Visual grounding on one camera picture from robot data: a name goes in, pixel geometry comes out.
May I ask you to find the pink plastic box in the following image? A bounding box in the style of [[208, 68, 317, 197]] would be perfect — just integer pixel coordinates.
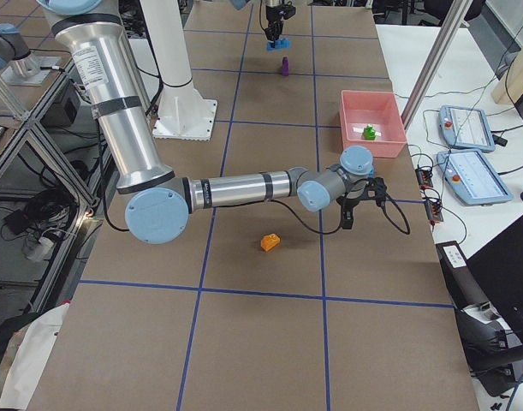
[[339, 90, 407, 158]]

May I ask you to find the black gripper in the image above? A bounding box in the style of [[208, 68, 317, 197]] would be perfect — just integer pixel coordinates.
[[264, 3, 296, 39], [336, 177, 387, 229]]

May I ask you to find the teach pendant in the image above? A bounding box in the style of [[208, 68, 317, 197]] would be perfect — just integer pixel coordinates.
[[437, 149, 514, 206], [438, 105, 495, 152]]

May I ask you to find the purple toy block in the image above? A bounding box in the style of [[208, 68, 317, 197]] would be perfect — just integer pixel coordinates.
[[281, 57, 289, 76]]

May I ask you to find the aluminium frame post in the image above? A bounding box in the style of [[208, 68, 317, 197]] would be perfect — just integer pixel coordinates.
[[401, 0, 473, 131]]

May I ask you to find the upper teach pendant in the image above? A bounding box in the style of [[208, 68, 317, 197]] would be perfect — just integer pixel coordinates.
[[438, 105, 495, 152]]

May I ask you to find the orange toy block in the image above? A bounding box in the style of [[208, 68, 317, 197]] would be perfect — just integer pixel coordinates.
[[260, 233, 281, 252]]

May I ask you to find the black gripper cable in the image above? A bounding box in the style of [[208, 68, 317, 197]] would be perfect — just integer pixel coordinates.
[[269, 192, 413, 235]]

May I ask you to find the white camera stand pillar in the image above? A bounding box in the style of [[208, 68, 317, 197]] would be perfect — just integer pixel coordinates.
[[140, 0, 217, 140]]

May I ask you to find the green toy block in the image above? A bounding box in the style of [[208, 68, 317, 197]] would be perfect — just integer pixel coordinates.
[[362, 124, 377, 140]]

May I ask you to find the long blue toy block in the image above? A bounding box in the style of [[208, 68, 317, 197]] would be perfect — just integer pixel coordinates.
[[266, 38, 291, 51]]

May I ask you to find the lower teach pendant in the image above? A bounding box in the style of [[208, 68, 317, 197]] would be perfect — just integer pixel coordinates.
[[437, 149, 514, 206]]

